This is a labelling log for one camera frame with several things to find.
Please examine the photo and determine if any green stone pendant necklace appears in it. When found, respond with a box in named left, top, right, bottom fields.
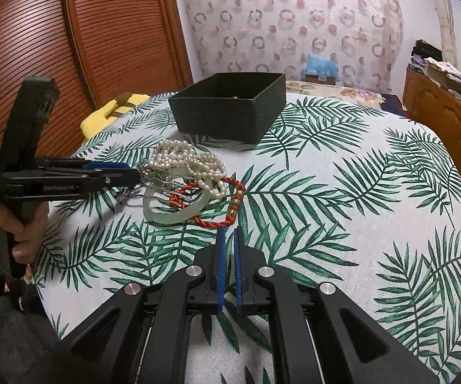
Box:
left=116, top=164, right=176, bottom=205

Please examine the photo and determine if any white pearl necklace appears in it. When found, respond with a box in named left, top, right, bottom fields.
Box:
left=145, top=139, right=230, bottom=201

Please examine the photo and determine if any red cord bracelet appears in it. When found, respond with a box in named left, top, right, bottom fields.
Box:
left=169, top=176, right=247, bottom=231

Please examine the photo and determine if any pale jade bangle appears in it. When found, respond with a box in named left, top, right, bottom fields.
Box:
left=141, top=166, right=211, bottom=225

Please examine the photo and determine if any black open jewelry box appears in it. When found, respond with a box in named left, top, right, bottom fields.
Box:
left=168, top=72, right=286, bottom=145

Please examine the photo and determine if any person's left hand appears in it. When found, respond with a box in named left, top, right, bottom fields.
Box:
left=0, top=202, right=49, bottom=264

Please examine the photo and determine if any yellow plush toy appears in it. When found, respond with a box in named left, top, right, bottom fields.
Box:
left=81, top=92, right=150, bottom=143

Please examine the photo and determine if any brown louvered wardrobe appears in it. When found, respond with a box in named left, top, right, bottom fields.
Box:
left=0, top=0, right=193, bottom=155

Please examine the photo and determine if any palm leaf print cloth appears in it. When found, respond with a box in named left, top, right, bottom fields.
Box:
left=34, top=94, right=461, bottom=383

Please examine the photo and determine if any circle pattern sheer curtain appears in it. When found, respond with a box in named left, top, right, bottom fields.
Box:
left=183, top=0, right=404, bottom=92

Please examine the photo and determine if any blue bag on box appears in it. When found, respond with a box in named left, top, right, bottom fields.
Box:
left=301, top=55, right=339, bottom=86

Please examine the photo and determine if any wooden sideboard cabinet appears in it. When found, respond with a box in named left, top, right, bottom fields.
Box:
left=403, top=68, right=461, bottom=175

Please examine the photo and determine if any cardboard box with cloth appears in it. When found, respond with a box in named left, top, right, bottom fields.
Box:
left=426, top=57, right=461, bottom=93

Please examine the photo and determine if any stack of folded clothes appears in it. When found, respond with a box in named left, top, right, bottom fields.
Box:
left=410, top=39, right=443, bottom=74

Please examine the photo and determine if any beige tied side curtain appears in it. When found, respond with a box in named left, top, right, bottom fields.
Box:
left=434, top=0, right=458, bottom=66

